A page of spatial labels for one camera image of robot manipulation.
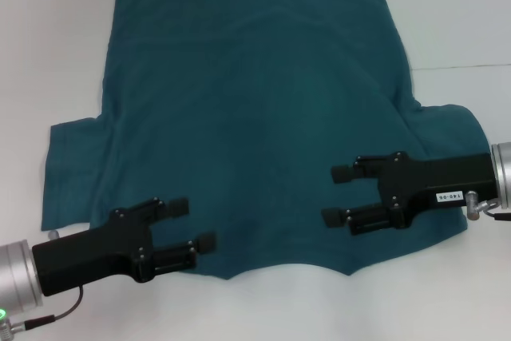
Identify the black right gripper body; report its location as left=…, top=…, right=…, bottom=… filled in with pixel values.
left=376, top=151, right=497, bottom=230

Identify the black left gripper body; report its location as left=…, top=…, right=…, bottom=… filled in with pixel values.
left=30, top=197, right=164, bottom=298

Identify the thin left arm cable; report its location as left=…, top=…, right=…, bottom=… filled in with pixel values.
left=14, top=284, right=84, bottom=324

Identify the blue t-shirt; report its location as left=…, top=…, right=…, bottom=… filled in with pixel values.
left=41, top=0, right=491, bottom=281

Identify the thin arm cable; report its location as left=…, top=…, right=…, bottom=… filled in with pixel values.
left=14, top=284, right=84, bottom=324
left=487, top=200, right=511, bottom=223

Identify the thin right arm cable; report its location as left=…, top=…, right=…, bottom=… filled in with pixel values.
left=487, top=200, right=511, bottom=223

